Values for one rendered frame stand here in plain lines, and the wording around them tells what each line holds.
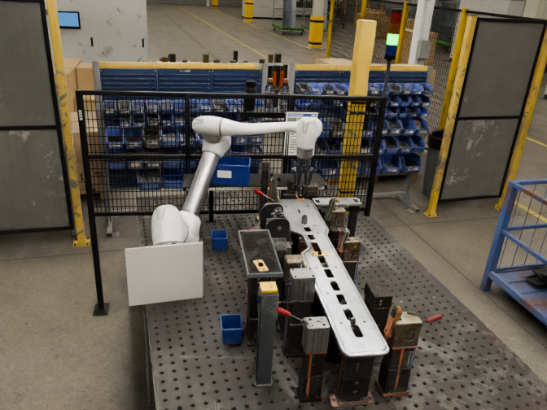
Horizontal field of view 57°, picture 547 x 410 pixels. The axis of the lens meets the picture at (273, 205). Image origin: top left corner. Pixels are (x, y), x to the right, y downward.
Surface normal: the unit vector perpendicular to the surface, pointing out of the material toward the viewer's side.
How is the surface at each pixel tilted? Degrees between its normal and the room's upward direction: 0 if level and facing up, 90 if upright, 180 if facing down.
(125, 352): 0
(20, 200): 92
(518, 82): 90
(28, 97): 91
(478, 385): 0
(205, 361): 0
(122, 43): 90
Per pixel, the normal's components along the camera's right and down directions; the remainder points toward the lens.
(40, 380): 0.06, -0.91
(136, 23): 0.28, 0.41
